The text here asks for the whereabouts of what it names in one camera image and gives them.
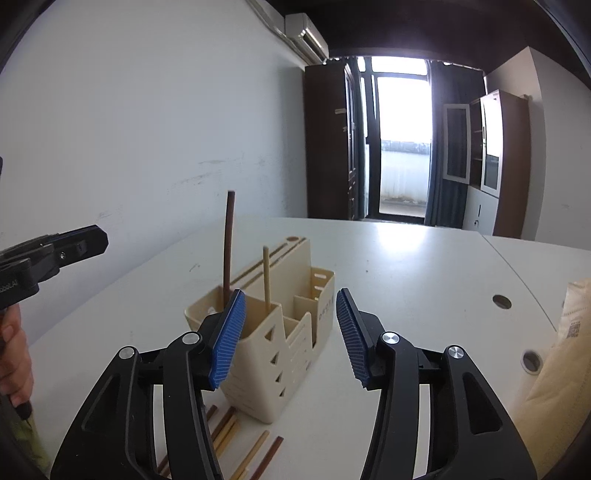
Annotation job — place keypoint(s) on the cream plastic utensil holder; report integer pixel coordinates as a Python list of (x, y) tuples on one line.
[(276, 351)]

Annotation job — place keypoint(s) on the light bamboo chopstick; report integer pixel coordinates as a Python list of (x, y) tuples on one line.
[(233, 430), (266, 279), (250, 455)]

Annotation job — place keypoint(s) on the white brown glass cabinet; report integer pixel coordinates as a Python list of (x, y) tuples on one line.
[(499, 164)]

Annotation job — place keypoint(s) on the dark blue curtain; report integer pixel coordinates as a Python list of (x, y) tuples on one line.
[(453, 89)]

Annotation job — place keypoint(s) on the reddish brown chopstick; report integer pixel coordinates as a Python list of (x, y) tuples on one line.
[(267, 458)]

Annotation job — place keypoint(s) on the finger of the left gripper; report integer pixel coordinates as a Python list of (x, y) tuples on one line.
[(77, 245)]

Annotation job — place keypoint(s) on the dark wooden wardrobe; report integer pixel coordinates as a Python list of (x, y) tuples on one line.
[(329, 126)]

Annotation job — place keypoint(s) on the glass balcony door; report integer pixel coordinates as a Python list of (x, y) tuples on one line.
[(397, 134)]

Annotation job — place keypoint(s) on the person left hand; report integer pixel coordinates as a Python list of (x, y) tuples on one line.
[(17, 379)]

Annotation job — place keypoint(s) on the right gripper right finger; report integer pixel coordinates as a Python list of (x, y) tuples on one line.
[(471, 433)]

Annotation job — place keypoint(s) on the brown paper bag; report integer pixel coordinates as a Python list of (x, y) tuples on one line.
[(553, 417)]

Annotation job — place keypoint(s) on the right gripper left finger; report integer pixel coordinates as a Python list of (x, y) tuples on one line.
[(112, 435)]

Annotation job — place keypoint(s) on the dark brown chopstick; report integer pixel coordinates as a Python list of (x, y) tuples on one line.
[(227, 245), (219, 438), (163, 466), (231, 410)]

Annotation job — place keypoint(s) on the white air conditioner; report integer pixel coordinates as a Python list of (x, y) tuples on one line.
[(303, 33)]

